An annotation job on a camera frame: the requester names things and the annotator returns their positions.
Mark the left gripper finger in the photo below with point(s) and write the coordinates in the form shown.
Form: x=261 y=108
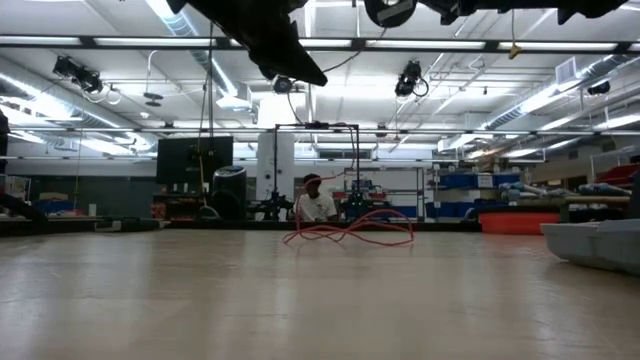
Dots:
x=305 y=72

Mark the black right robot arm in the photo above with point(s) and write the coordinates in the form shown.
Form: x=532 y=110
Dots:
x=550 y=5

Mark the black background robot arm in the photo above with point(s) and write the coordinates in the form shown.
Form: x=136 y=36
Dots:
x=272 y=205
x=357 y=205

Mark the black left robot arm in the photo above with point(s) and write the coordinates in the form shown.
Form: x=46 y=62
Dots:
x=225 y=15

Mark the black vertical pole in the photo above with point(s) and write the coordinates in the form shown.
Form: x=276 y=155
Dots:
x=211 y=100

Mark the white ceiling air vent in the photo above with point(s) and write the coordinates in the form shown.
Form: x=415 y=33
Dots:
x=566 y=72

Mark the black ceiling sensor disc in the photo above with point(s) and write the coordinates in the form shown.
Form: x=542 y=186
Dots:
x=153 y=96

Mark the person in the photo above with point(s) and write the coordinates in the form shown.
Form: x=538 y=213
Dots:
x=315 y=207

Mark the black monitor screen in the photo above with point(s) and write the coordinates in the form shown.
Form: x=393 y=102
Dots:
x=180 y=160

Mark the small black ceiling device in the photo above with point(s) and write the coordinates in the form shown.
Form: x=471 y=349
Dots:
x=599 y=88

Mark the blue storage bin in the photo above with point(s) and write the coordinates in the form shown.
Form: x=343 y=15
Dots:
x=450 y=210
x=55 y=206
x=460 y=181
x=405 y=211

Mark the red plastic bin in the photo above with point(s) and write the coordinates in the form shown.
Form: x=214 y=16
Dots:
x=520 y=223

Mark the red storage crate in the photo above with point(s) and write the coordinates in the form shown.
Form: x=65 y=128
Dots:
x=620 y=175

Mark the grey tool kit case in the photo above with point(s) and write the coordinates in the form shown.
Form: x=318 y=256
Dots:
x=600 y=245

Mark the black overhead frame beam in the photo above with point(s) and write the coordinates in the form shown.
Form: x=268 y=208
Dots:
x=492 y=46

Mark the black background rig frame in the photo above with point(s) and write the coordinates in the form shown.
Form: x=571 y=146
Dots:
x=316 y=125

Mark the silver ceiling air duct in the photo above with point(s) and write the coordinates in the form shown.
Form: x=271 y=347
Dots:
x=170 y=20

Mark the black aluminium table frame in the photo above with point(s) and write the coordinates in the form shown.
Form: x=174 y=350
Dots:
x=225 y=226

